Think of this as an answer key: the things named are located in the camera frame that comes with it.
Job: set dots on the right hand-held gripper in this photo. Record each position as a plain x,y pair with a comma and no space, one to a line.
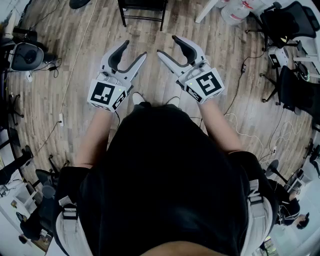
208,85

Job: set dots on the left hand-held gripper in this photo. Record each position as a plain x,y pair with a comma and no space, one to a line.
103,93

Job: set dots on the person's left forearm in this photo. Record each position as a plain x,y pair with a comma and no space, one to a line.
95,135

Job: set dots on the person's right forearm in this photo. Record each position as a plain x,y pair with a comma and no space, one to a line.
220,127

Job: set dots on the black office chair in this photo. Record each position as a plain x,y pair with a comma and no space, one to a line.
46,177
297,87
282,22

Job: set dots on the person's left white shoe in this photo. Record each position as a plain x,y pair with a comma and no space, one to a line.
137,98

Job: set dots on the person's white shoe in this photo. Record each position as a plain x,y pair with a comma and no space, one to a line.
137,98
175,101

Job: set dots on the person's right white shoe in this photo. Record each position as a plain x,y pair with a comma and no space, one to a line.
175,101

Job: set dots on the clear water jug red label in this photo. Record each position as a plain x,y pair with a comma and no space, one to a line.
235,12

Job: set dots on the large black standing fan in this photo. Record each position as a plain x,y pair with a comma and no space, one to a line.
80,3

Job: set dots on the white power strip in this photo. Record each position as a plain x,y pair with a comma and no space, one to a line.
61,120

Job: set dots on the person's black shirt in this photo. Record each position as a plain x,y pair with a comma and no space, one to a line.
162,175

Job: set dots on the black round floor stand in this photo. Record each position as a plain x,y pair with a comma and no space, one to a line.
272,168

